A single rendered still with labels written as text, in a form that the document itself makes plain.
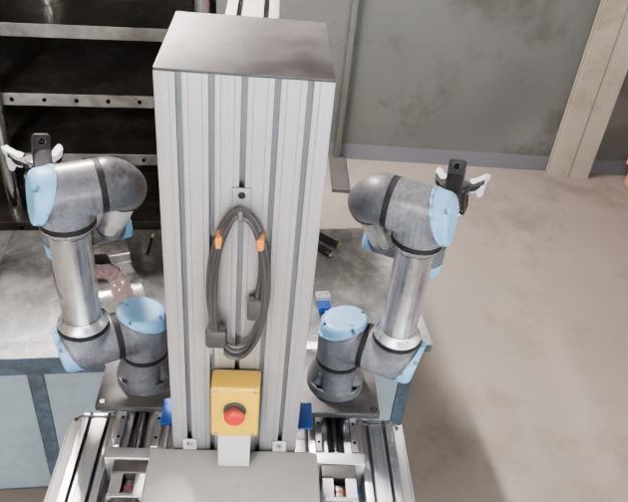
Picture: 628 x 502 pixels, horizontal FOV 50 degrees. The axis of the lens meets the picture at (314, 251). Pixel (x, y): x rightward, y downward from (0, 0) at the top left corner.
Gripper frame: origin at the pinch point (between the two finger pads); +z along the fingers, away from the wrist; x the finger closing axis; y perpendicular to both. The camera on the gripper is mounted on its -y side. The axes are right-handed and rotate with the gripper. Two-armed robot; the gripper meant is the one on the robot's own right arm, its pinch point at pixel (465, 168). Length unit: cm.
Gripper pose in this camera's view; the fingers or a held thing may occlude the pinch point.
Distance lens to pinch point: 202.5
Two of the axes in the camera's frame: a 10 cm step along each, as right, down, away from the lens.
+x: 9.1, 1.9, -3.6
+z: 4.0, -5.1, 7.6
